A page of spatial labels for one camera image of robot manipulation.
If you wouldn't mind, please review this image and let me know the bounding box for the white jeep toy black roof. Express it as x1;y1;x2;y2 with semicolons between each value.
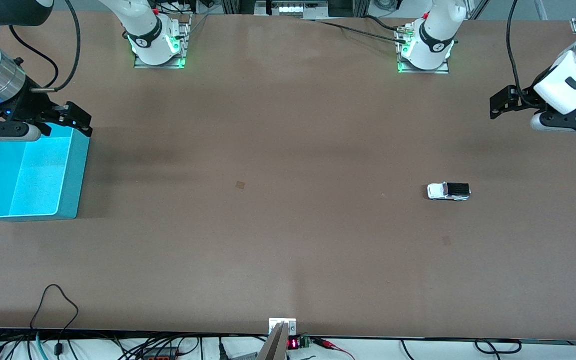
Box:
427;181;472;202

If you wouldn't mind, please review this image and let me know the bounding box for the cyan plastic bin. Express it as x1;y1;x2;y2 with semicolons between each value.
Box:
0;122;91;221

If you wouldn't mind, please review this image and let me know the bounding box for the lit control box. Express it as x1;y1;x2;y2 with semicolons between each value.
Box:
255;0;329;17

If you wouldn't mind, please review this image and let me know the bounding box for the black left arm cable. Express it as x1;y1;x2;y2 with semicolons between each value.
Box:
506;0;539;109

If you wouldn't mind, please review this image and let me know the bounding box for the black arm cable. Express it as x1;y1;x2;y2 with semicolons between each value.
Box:
9;0;81;94
506;0;539;109

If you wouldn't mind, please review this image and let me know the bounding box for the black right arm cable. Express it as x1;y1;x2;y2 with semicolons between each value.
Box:
9;0;81;94

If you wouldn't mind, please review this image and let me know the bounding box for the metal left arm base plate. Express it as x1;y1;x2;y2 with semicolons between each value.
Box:
396;25;451;75

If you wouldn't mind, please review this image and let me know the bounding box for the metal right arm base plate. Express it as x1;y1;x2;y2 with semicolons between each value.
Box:
133;13;191;70

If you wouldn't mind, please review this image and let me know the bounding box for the thick black cable on table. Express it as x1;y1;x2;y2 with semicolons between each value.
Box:
362;14;402;31

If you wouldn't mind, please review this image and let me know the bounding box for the thin black cable on table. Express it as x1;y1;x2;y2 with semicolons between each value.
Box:
310;19;411;44

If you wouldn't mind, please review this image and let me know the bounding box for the black looped cable with ferrite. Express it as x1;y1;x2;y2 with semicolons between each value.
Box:
30;284;79;357

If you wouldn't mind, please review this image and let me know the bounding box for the black coiled cable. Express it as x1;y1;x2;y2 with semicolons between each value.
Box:
474;338;523;355

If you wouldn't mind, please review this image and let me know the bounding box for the red clip wire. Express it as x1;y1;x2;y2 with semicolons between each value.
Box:
312;337;356;360

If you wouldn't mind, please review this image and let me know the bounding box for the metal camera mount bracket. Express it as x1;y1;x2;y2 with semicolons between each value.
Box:
256;317;297;360

